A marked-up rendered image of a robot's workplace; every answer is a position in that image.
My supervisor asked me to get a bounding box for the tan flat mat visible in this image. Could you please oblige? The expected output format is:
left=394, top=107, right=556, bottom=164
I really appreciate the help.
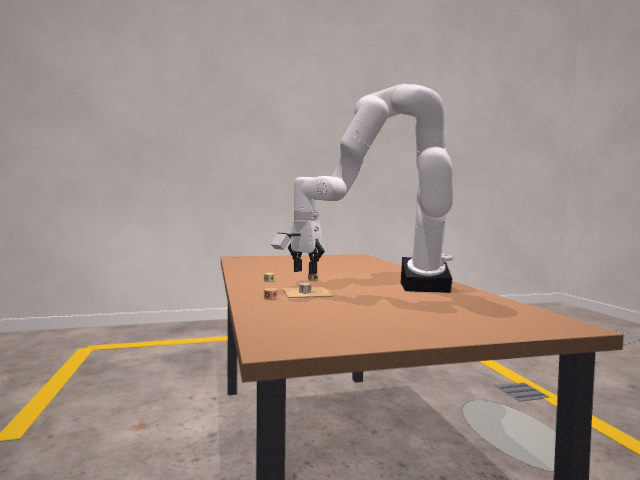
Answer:
left=283, top=287, right=333, bottom=298

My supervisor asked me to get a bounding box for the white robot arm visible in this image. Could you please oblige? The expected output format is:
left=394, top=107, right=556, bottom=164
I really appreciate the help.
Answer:
left=294, top=84, right=454, bottom=276

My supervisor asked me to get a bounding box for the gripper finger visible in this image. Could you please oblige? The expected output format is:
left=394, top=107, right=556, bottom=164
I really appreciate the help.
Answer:
left=288, top=243, right=302, bottom=272
left=308, top=238, right=325, bottom=275

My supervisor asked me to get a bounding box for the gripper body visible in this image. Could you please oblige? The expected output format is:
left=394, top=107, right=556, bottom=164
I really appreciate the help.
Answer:
left=291, top=220, right=322, bottom=253

